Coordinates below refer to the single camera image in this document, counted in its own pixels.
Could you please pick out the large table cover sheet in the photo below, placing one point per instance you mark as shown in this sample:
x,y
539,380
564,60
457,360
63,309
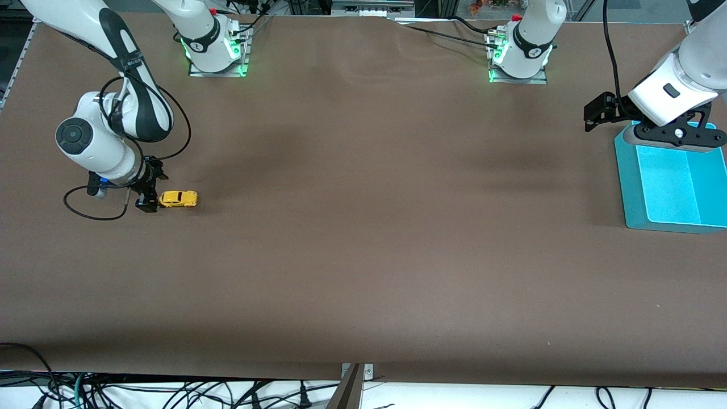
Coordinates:
x,y
363,255

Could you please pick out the aluminium frame corner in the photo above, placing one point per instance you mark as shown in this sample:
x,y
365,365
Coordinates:
x,y
689,27

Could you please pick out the grey metal beam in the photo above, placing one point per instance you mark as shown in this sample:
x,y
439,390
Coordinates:
x,y
346,395

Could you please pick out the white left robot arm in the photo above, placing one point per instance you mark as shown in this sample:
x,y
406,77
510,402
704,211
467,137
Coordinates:
x,y
531,34

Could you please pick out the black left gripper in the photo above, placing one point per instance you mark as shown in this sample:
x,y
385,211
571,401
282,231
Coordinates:
x,y
615,107

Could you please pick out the teal plastic bin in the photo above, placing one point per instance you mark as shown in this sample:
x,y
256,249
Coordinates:
x,y
670,187

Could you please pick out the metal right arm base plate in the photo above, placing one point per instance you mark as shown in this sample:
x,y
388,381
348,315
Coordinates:
x,y
218,74

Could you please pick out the silver metal bracket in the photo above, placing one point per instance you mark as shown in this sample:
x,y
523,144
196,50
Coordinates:
x,y
369,372

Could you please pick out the yellow beetle toy car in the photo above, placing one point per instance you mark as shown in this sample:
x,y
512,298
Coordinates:
x,y
179,199

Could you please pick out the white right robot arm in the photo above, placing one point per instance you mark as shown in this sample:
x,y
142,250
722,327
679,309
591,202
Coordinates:
x,y
91,142

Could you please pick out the grey electronics box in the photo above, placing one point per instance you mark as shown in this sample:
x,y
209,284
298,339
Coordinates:
x,y
372,8

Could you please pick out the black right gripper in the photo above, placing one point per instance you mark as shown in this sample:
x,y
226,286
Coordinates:
x,y
147,180

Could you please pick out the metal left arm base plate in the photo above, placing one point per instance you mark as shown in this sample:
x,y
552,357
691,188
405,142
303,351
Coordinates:
x,y
519,81

